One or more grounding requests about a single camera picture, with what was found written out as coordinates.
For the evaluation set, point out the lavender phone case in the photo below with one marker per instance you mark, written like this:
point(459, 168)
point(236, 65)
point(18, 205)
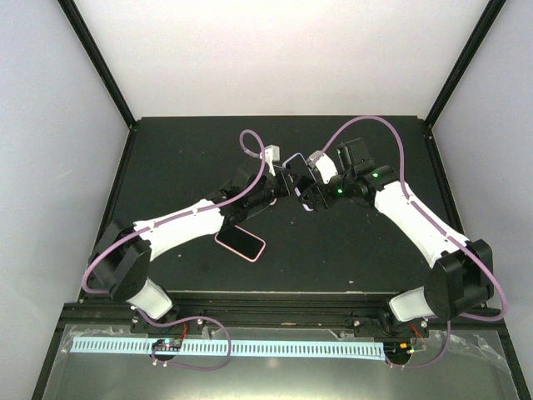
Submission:
point(300, 175)

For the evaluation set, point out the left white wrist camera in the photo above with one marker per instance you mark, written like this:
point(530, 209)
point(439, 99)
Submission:
point(270, 156)

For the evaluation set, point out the phone in pink case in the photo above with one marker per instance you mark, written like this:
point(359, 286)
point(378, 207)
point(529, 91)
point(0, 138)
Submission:
point(241, 242)

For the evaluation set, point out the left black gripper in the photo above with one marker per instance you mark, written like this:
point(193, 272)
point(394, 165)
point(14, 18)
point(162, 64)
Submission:
point(284, 186)

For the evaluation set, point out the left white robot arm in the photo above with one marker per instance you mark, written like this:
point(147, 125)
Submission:
point(120, 262)

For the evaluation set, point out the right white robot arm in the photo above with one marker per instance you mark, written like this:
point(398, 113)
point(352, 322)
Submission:
point(457, 281)

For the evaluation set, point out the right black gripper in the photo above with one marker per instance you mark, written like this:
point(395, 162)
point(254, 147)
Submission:
point(317, 193)

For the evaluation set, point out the right black frame post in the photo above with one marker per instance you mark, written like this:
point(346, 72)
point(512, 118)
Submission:
point(483, 25)

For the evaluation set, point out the right small circuit board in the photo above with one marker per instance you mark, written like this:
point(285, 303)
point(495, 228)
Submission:
point(397, 348)

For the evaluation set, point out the left black frame post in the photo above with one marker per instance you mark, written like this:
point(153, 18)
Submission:
point(85, 37)

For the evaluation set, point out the small circuit board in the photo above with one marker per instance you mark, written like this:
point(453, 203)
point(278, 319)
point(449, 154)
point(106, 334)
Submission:
point(167, 344)
point(397, 348)

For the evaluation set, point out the black frame post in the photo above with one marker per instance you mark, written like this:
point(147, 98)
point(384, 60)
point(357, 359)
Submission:
point(483, 25)
point(85, 37)

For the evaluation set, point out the left small circuit board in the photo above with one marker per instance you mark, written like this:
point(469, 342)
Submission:
point(167, 344)

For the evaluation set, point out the light blue slotted cable duct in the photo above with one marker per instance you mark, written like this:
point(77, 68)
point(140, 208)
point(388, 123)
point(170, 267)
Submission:
point(235, 348)

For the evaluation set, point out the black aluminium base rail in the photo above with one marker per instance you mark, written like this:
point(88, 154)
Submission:
point(352, 311)

